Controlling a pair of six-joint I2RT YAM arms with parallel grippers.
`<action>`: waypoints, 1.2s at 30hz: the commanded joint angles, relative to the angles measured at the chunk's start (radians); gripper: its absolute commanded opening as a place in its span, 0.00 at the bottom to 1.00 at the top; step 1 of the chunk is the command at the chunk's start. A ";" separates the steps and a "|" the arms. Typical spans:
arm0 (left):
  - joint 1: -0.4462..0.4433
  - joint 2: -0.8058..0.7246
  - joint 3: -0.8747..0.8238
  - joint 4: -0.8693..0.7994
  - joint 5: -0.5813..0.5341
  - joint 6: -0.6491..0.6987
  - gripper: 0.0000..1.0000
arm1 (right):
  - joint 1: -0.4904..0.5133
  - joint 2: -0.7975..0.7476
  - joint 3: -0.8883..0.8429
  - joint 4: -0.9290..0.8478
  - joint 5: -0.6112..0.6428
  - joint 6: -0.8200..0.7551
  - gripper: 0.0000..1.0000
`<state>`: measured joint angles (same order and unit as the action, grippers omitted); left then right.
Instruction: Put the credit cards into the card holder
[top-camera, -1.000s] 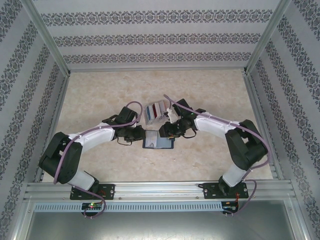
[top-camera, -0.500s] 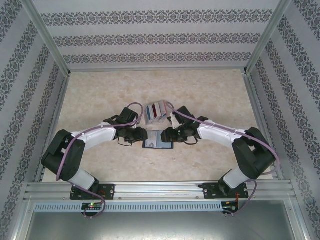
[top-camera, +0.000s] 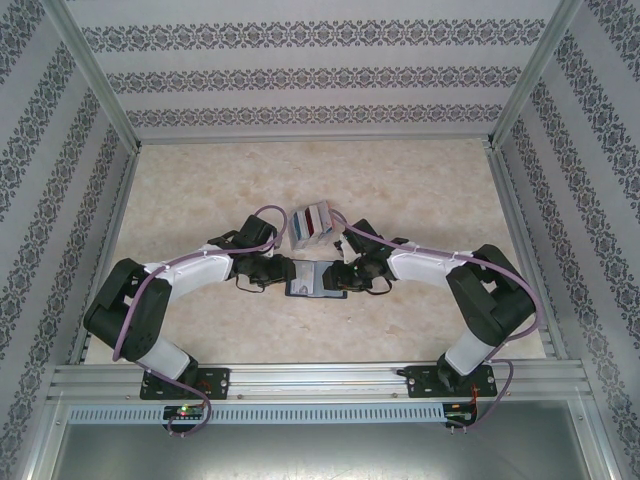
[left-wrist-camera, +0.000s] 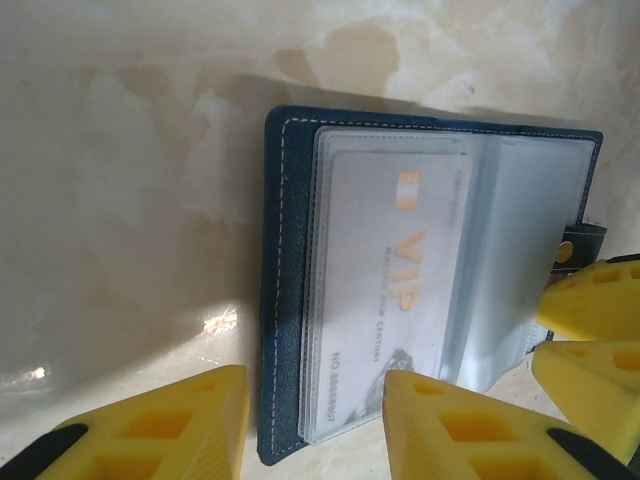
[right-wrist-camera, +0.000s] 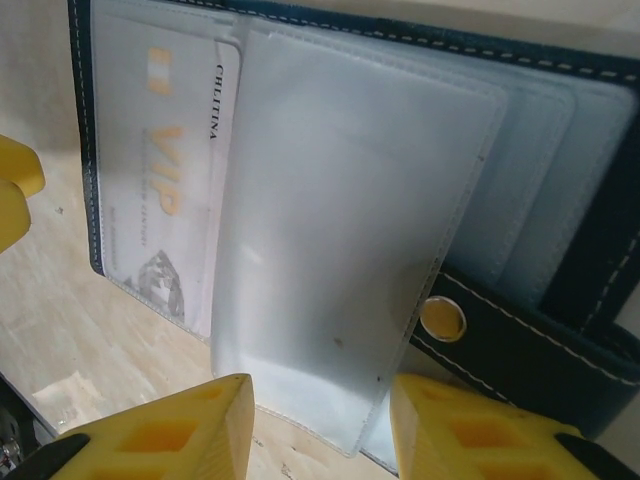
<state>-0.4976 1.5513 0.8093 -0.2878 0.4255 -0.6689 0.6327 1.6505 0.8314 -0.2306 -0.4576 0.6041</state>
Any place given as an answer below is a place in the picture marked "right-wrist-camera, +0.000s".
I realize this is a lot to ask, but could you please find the white gold VIP card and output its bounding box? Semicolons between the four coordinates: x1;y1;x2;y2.
95;10;244;337

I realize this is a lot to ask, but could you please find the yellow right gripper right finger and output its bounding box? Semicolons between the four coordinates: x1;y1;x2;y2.
388;372;629;480

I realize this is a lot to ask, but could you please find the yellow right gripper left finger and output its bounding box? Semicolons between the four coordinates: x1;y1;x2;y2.
14;372;258;480

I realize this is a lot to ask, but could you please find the dark blue leather card holder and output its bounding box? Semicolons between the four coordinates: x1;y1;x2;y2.
67;0;640;462

